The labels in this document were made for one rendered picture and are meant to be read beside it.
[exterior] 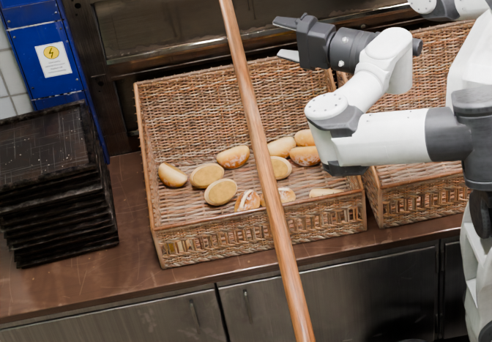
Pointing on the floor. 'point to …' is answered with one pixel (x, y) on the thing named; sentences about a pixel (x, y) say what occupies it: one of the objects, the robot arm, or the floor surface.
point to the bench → (239, 285)
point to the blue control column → (42, 85)
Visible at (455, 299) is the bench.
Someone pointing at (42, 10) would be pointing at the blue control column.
